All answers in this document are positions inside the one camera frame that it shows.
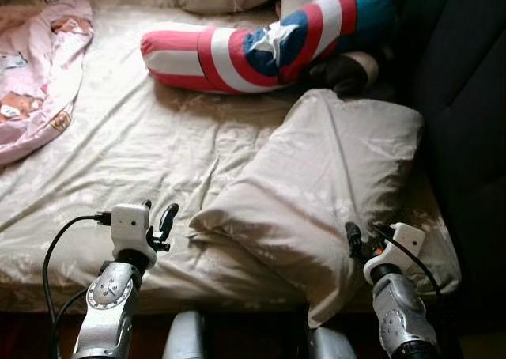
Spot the pink cartoon print quilt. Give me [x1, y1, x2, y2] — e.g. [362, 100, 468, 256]
[0, 0, 94, 168]

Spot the silver right robot leg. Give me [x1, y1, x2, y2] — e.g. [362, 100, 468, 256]
[307, 326, 357, 359]

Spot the silver robot leg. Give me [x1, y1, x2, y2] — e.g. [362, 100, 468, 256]
[164, 310, 208, 359]
[307, 326, 357, 359]

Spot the silver left robot leg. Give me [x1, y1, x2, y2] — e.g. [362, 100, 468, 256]
[164, 310, 208, 359]

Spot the dark brown plush toy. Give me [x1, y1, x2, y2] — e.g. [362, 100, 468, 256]
[308, 49, 382, 99]

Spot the red white blue bolster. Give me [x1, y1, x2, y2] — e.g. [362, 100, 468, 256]
[141, 0, 395, 96]

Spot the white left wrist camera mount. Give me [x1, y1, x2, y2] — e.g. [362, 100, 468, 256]
[111, 203, 153, 259]

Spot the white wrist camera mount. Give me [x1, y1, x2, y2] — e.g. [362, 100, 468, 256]
[364, 223, 426, 285]
[111, 203, 153, 259]

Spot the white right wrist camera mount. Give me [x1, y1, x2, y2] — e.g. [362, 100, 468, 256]
[364, 223, 426, 285]

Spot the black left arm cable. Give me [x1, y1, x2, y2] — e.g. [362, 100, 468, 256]
[41, 211, 113, 359]

